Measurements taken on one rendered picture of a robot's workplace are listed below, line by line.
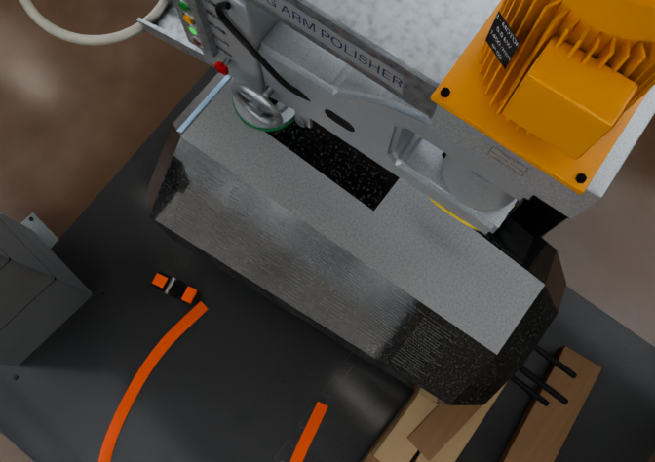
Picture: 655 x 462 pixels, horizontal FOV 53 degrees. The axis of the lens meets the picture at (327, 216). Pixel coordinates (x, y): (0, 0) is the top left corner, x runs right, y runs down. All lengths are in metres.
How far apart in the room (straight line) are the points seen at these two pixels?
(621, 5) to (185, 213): 1.61
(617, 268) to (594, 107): 2.16
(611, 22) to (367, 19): 0.48
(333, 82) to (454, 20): 0.36
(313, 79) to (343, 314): 0.82
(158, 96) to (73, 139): 0.41
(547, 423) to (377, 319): 0.99
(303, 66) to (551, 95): 0.72
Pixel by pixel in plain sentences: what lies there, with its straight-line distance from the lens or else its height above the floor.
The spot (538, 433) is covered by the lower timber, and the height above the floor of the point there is 0.08.
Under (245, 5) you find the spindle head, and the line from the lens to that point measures 1.36.
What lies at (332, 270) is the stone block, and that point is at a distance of 1.94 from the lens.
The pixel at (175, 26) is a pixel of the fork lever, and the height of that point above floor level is 0.91.
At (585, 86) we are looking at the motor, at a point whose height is 1.96.
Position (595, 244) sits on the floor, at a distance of 2.96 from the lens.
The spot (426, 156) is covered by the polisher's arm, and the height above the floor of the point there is 1.24.
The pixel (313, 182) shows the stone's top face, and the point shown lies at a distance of 1.95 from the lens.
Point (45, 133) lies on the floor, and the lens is 3.14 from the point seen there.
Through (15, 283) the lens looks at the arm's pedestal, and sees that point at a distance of 2.32.
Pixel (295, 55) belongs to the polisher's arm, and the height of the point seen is 1.39.
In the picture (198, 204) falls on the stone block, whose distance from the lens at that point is 2.09.
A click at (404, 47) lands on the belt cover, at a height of 1.69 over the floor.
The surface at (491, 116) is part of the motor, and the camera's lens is 1.08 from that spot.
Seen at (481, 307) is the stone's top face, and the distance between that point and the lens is 1.92.
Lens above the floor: 2.67
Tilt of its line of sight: 75 degrees down
